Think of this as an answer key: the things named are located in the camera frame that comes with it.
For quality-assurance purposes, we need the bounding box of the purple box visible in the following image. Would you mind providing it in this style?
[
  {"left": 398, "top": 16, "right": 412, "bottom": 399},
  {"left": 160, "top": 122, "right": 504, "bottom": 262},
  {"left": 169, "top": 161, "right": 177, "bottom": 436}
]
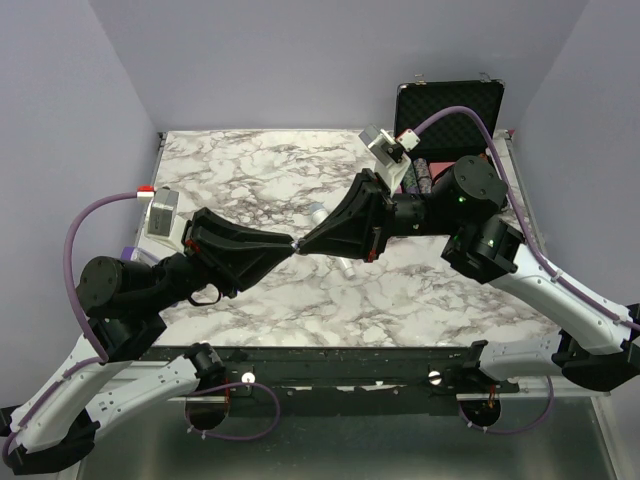
[{"left": 120, "top": 246, "right": 160, "bottom": 266}]

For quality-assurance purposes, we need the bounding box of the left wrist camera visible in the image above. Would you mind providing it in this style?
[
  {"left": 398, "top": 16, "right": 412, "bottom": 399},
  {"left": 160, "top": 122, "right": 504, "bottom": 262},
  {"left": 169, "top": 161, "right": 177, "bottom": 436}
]
[{"left": 138, "top": 187, "right": 187, "bottom": 252}]

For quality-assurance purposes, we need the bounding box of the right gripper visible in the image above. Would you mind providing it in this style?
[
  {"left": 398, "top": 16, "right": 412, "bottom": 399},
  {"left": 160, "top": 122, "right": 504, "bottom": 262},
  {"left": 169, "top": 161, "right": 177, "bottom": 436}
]
[{"left": 298, "top": 168, "right": 461, "bottom": 263}]

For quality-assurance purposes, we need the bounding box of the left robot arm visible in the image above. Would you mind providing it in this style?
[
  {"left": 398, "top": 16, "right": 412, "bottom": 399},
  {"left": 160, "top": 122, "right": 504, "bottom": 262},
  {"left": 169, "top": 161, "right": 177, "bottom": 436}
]
[{"left": 1, "top": 209, "right": 294, "bottom": 475}]

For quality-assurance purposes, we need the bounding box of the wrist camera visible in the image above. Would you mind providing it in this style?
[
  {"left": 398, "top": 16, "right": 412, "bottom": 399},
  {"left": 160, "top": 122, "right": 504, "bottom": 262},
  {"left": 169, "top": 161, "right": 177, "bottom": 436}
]
[
  {"left": 358, "top": 125, "right": 420, "bottom": 195},
  {"left": 138, "top": 187, "right": 187, "bottom": 252}
]

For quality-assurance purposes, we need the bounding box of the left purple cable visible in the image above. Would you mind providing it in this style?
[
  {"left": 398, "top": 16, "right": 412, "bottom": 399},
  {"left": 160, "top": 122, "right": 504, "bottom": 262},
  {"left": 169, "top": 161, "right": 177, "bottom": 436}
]
[{"left": 0, "top": 191, "right": 146, "bottom": 461}]

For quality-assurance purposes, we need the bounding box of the black poker chip case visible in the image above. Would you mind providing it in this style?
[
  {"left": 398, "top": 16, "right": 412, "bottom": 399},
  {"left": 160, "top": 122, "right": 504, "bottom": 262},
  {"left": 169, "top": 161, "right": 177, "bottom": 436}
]
[{"left": 394, "top": 76, "right": 505, "bottom": 193}]

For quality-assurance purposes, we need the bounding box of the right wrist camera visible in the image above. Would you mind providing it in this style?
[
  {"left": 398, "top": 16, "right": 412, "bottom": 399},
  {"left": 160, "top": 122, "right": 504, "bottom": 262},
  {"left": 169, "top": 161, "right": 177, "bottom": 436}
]
[{"left": 358, "top": 125, "right": 420, "bottom": 195}]

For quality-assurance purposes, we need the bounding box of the white toy microphone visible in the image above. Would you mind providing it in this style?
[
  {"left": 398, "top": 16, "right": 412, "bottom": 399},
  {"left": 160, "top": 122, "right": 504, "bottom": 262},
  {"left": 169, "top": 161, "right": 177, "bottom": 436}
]
[{"left": 307, "top": 201, "right": 356, "bottom": 280}]

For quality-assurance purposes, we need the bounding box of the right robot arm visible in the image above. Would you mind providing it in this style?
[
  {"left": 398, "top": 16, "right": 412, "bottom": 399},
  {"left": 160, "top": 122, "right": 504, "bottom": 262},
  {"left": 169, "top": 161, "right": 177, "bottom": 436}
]
[{"left": 298, "top": 156, "right": 639, "bottom": 392}]

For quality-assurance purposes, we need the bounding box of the purple cable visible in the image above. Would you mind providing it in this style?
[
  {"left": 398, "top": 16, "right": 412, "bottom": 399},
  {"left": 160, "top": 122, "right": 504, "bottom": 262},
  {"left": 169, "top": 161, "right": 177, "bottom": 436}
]
[
  {"left": 412, "top": 105, "right": 640, "bottom": 331},
  {"left": 0, "top": 191, "right": 146, "bottom": 461}
]

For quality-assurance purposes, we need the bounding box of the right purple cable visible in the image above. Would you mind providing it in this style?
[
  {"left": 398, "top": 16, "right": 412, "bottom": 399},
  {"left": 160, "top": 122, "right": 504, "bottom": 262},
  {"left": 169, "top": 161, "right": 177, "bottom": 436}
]
[{"left": 412, "top": 105, "right": 640, "bottom": 331}]

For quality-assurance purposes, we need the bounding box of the black mounting rail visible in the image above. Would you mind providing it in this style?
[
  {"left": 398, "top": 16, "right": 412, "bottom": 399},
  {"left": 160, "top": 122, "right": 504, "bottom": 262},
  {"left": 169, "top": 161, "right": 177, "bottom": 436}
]
[{"left": 114, "top": 344, "right": 521, "bottom": 416}]

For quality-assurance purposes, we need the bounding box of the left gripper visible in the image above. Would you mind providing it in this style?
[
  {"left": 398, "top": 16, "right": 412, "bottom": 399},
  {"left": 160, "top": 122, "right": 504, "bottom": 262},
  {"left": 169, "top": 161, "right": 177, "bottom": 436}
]
[{"left": 146, "top": 206, "right": 298, "bottom": 313}]

